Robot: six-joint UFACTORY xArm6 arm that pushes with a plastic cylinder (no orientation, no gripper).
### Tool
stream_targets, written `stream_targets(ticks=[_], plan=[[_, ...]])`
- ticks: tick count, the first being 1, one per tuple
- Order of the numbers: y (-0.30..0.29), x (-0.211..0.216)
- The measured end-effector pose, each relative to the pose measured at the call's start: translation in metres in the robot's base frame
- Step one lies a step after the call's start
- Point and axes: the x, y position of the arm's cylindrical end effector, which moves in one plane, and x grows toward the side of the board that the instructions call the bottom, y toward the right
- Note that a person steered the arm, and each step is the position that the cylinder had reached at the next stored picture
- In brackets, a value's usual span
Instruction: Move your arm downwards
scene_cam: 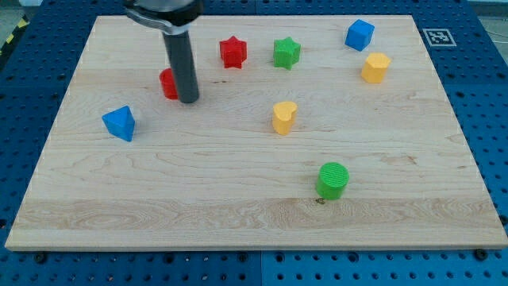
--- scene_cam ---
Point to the white fiducial marker tag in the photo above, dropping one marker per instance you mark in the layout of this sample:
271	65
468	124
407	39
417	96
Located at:
439	37

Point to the blue triangle block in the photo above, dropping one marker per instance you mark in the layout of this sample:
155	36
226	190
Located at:
120	123

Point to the yellow heart block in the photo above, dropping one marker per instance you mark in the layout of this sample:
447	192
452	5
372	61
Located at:
283	117

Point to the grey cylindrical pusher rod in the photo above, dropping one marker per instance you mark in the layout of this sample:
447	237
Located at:
181	60

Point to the green star block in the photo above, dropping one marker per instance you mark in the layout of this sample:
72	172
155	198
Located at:
286	53

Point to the blue cube block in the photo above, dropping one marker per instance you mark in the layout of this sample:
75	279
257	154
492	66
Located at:
359	35

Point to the wooden board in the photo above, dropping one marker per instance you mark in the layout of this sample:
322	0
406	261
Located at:
214	174

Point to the green cylinder block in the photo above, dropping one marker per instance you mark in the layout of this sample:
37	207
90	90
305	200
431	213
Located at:
332	180

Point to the red star block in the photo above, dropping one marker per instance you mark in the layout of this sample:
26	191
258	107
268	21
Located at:
233	52

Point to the red cylinder block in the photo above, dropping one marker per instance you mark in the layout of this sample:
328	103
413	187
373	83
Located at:
168	84

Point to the yellow hexagon block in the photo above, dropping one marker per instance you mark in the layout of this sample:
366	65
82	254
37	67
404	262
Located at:
375	67

